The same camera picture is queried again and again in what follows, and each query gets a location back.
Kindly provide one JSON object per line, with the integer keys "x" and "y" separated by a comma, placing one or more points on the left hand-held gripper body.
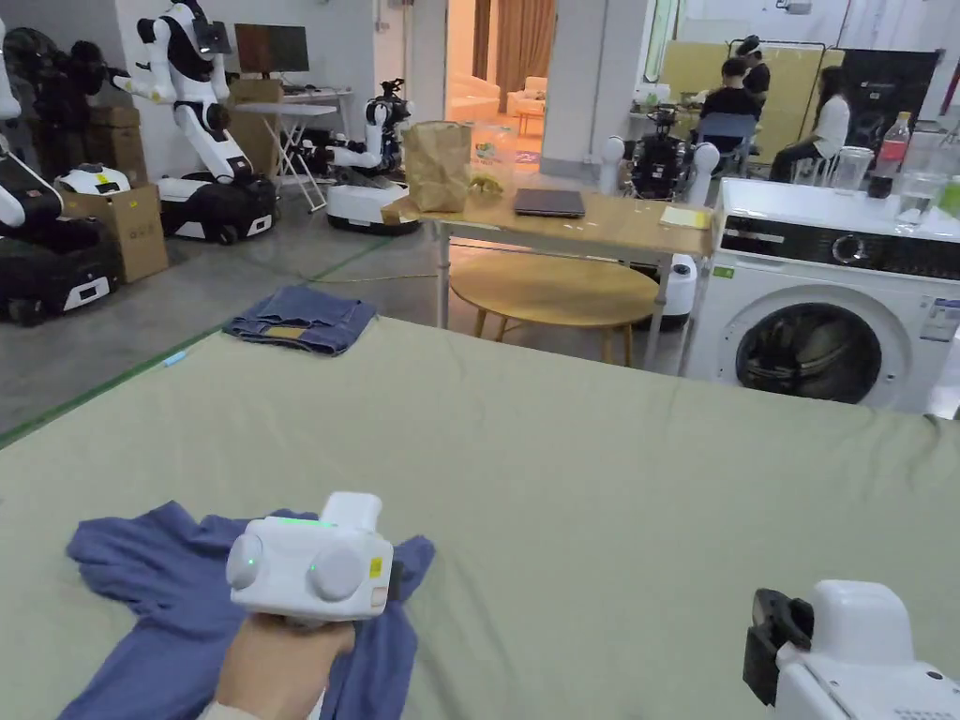
{"x": 300, "y": 570}

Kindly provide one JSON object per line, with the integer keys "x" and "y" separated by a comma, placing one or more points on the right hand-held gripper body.
{"x": 855, "y": 660}

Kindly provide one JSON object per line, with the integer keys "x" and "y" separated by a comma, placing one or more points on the blue shirt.
{"x": 165, "y": 570}

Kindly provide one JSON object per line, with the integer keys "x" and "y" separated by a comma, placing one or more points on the person's left forearm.
{"x": 187, "y": 711}

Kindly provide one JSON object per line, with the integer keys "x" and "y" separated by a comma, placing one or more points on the person's left hand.
{"x": 277, "y": 656}

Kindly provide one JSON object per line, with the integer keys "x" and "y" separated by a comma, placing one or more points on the small light blue marker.
{"x": 172, "y": 361}

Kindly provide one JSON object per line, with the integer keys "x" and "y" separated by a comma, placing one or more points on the folded blue jeans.
{"x": 307, "y": 315}

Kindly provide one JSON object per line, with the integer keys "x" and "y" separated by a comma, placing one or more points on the bed with pale green sheet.
{"x": 570, "y": 480}

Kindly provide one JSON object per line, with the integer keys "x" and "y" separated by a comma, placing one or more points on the open brown carton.
{"x": 135, "y": 232}

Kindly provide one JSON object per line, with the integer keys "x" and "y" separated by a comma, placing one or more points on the small white wheeled robot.
{"x": 367, "y": 199}

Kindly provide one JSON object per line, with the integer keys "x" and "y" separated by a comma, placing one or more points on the white washing machine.
{"x": 795, "y": 262}

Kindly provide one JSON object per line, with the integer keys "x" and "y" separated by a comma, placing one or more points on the white black wheeled robot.
{"x": 45, "y": 255}

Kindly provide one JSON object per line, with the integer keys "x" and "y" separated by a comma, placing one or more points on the small white canister appliance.
{"x": 681, "y": 289}

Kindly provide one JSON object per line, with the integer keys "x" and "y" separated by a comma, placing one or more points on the tall white humanoid robot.
{"x": 199, "y": 120}

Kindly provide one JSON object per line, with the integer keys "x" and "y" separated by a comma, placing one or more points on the stack of brown cartons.
{"x": 112, "y": 142}

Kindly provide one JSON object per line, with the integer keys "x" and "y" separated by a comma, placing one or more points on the cream armchair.
{"x": 529, "y": 96}

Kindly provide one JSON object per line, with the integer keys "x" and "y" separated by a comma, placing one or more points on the black robot with white shoulders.
{"x": 660, "y": 161}

